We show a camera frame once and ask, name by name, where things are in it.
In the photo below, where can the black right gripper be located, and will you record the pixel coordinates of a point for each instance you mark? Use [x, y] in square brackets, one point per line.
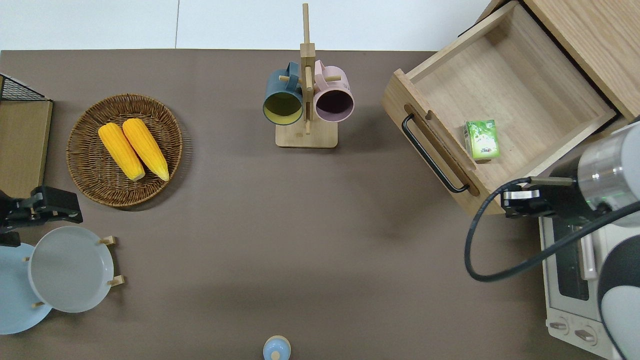
[562, 202]

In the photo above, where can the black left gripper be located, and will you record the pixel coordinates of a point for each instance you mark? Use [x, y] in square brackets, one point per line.
[15, 210]

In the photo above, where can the light wooden drawer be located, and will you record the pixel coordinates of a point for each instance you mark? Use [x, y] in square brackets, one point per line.
[500, 85]

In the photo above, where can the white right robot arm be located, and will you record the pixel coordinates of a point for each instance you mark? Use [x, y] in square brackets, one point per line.
[615, 165]

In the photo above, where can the round wicker basket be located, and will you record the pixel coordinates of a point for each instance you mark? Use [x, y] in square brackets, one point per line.
[100, 185]

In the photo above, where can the grey plate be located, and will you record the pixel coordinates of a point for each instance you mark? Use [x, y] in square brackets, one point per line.
[70, 270]

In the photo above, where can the green juice carton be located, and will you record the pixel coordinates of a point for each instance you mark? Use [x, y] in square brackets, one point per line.
[482, 141]

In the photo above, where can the yellow corn cob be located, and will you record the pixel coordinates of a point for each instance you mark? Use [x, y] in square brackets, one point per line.
[146, 149]
[121, 151]

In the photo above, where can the wooden plate rack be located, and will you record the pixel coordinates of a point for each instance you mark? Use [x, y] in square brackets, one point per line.
[118, 281]

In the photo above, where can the light blue plate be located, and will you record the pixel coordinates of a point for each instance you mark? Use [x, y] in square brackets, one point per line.
[15, 300]

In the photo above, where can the cream toaster oven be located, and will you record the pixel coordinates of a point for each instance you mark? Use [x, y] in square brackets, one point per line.
[565, 300]

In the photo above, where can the light wooden cabinet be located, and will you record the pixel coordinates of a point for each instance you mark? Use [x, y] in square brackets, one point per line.
[600, 40]

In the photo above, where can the pink mug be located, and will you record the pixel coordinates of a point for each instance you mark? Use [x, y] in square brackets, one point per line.
[334, 102]

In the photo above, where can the wooden mug tree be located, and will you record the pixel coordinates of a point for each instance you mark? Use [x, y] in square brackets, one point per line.
[306, 135]

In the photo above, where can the brown table mat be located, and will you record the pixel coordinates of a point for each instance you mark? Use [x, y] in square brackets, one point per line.
[300, 225]

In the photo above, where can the teal mug yellow inside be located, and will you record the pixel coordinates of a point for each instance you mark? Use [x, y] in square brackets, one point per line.
[282, 107]

